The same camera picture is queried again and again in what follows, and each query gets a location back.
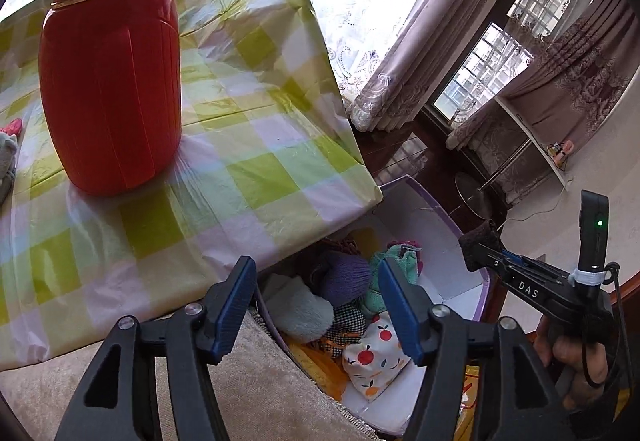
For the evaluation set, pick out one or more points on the beige plush cushion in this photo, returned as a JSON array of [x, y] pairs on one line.
[[280, 401]]

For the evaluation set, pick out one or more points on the dark brown fuzzy cloth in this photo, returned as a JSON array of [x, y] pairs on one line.
[[480, 241]]

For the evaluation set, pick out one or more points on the small pink orange toy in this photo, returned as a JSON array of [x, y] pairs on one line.
[[562, 152]]

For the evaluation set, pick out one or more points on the grey pig plush toy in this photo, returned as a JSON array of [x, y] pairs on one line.
[[6, 156]]

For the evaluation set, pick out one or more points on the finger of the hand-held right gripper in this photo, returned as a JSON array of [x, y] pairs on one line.
[[490, 258], [540, 267]]

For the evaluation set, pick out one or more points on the yellow printed plastic bag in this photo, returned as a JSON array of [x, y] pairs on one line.
[[470, 396]]

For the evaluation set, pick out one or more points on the window with metal grille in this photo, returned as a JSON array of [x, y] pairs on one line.
[[480, 71]]

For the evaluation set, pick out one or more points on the purple knit roll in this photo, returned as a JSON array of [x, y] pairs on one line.
[[345, 278]]

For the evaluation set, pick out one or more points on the white standing table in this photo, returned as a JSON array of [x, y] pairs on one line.
[[540, 141]]

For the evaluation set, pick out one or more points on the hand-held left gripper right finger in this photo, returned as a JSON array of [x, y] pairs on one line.
[[400, 311]]

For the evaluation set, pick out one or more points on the red thermos jug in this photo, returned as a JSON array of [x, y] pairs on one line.
[[110, 96]]

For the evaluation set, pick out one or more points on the black white houndstooth cloth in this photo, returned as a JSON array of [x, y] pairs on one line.
[[350, 318]]

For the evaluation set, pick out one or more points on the yellow green checkered tablecloth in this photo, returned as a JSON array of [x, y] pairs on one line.
[[250, 171]]

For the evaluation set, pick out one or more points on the fruit print fabric pouch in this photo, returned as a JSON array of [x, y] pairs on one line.
[[370, 366]]

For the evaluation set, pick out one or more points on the mauve embroidered curtain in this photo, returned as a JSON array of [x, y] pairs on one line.
[[575, 86], [415, 46]]

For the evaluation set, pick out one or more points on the orange cloth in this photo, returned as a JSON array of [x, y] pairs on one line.
[[320, 366]]

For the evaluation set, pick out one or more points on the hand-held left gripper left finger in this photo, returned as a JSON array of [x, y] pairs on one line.
[[232, 311]]

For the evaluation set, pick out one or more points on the person's right hand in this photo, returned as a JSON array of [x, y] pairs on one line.
[[570, 356]]

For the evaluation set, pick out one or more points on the metal stand with round base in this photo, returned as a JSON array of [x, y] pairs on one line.
[[472, 191]]

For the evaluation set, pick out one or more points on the white box with purple edge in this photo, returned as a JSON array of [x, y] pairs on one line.
[[440, 231]]

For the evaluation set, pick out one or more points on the green terry towel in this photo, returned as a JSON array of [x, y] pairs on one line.
[[400, 266]]

